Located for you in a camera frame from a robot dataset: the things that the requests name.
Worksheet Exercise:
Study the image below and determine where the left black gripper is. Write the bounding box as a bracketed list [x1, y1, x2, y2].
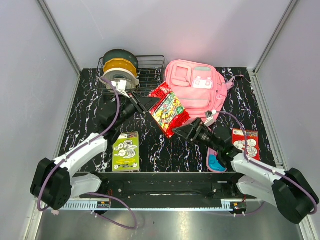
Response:
[113, 90, 160, 129]

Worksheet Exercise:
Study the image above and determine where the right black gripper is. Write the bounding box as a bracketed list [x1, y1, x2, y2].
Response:
[172, 117, 222, 153]

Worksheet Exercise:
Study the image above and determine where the red treehouse paperback book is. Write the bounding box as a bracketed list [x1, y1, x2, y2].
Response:
[149, 82, 191, 139]

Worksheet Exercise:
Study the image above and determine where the pink student backpack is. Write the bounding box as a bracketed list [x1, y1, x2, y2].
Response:
[164, 60, 239, 124]

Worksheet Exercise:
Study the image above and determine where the green paperback book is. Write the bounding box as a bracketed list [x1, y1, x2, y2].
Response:
[112, 131, 140, 172]

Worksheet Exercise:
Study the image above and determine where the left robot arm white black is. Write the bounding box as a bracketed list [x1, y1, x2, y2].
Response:
[30, 92, 160, 211]

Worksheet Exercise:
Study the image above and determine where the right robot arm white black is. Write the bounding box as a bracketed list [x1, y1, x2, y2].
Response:
[173, 118, 320, 224]

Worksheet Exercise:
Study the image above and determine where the grey patterned plate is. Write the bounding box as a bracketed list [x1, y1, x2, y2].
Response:
[105, 78, 136, 93]

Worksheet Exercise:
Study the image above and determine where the white rimmed plate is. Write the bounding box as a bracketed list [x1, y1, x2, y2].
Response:
[99, 68, 139, 88]

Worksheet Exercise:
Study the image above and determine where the pink cartoon pencil case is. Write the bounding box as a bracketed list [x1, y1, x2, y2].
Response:
[206, 148, 227, 174]

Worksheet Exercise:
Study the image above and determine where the yellow dotted plate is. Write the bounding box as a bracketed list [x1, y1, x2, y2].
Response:
[103, 58, 137, 77]

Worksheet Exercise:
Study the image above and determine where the dark green plate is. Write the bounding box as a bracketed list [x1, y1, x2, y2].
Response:
[102, 49, 139, 69]

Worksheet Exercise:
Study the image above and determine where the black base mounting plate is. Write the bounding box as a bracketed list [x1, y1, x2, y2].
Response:
[79, 171, 258, 200]

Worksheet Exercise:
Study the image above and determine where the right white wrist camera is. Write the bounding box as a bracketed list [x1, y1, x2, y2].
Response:
[204, 110, 217, 127]

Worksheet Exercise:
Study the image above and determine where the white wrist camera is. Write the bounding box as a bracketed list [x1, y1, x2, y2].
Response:
[112, 79, 127, 92]
[204, 110, 217, 127]

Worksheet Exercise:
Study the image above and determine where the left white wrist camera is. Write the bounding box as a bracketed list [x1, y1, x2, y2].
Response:
[112, 79, 127, 92]

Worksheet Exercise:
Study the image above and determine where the metal wire dish rack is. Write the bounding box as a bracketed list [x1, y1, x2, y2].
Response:
[93, 55, 166, 96]

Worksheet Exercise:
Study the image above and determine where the aluminium frame rail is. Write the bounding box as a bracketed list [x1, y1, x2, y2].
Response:
[41, 192, 265, 213]

